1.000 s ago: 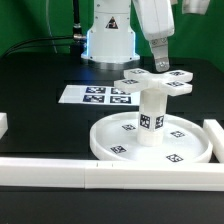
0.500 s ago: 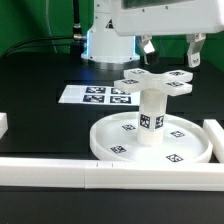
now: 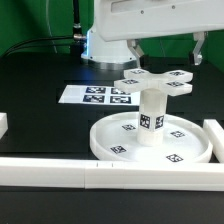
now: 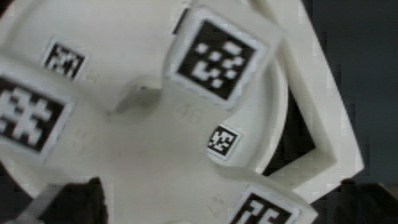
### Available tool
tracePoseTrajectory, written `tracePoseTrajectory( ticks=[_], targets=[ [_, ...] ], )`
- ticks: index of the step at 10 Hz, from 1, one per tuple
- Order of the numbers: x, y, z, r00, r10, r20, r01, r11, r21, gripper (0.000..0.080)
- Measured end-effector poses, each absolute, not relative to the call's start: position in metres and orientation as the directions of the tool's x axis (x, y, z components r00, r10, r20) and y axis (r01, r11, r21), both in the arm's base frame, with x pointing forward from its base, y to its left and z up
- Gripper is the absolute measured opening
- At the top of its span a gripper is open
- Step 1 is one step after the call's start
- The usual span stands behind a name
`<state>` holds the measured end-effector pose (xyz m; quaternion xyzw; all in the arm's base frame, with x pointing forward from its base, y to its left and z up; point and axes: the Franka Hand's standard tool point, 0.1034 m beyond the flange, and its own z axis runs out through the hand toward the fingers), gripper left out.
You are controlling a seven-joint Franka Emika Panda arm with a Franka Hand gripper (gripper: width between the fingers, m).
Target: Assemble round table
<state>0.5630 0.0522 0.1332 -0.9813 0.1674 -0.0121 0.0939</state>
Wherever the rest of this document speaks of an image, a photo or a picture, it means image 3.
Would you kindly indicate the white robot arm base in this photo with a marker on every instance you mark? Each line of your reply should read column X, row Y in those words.
column 104, row 55

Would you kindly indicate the white round table top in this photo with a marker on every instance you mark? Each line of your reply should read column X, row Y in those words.
column 125, row 137

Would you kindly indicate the white cross-shaped table base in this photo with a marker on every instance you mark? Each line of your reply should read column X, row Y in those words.
column 173, row 83

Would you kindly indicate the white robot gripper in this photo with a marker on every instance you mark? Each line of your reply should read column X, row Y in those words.
column 137, row 19

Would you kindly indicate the white right barrier block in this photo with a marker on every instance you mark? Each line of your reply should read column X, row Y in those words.
column 216, row 135

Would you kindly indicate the white left barrier block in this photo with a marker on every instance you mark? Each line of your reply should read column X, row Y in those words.
column 3, row 124

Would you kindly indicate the white front barrier rail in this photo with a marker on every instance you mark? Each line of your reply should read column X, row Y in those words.
column 93, row 174

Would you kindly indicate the white marker sheet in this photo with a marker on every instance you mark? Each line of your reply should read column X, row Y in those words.
column 98, row 95

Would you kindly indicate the black vertical cable connector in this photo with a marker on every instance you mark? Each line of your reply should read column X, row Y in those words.
column 77, row 29

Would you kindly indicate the white barrier block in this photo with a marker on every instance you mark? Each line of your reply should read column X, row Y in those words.
column 216, row 135
column 3, row 124

